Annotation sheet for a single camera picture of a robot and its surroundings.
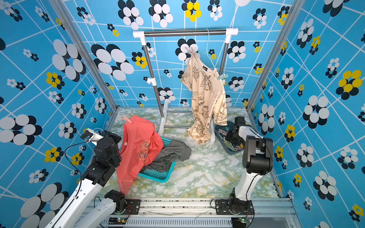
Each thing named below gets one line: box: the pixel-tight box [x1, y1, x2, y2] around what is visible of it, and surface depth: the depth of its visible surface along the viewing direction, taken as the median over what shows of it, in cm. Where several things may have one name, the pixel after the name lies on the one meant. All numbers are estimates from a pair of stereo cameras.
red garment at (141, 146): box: [116, 115, 164, 196], surface depth 85 cm
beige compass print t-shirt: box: [181, 49, 228, 146], surface depth 82 cm
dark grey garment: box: [140, 139, 192, 173], surface depth 86 cm
